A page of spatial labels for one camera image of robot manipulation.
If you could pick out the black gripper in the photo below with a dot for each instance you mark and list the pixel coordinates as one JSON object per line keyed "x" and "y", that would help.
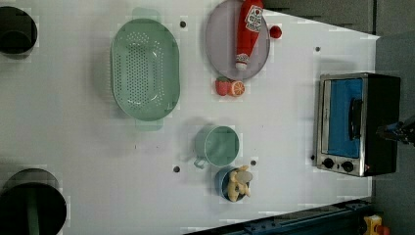
{"x": 401, "y": 131}

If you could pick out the yellow red emergency button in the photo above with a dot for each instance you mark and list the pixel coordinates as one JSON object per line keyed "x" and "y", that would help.
{"x": 375, "y": 226}

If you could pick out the small red toy fruit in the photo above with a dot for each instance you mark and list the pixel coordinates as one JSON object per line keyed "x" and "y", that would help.
{"x": 275, "y": 32}

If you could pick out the green mug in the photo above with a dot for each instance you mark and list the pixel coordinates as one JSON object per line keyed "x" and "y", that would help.
{"x": 216, "y": 145}

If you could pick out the blue bowl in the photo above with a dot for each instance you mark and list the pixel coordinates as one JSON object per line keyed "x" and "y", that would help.
{"x": 221, "y": 182}

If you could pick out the red toy strawberry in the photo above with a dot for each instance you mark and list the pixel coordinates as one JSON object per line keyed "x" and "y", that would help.
{"x": 221, "y": 85}

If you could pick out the red ketchup bottle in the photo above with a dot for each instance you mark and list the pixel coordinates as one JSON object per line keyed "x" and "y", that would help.
{"x": 249, "y": 26}

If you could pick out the grey round plate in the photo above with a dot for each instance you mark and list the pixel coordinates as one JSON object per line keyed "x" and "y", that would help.
{"x": 221, "y": 42}

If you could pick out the green perforated colander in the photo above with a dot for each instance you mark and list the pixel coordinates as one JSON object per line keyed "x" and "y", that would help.
{"x": 145, "y": 71}

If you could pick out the blue metal frame rail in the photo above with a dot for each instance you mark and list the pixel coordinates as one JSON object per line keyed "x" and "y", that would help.
{"x": 338, "y": 219}

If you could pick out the black cylinder post lower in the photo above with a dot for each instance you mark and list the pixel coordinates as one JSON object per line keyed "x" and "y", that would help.
{"x": 32, "y": 204}

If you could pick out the black cylinder post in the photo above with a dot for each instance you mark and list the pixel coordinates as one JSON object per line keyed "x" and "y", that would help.
{"x": 32, "y": 204}
{"x": 18, "y": 31}

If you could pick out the black cylinder post upper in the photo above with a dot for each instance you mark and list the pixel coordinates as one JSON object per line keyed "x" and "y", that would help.
{"x": 18, "y": 31}

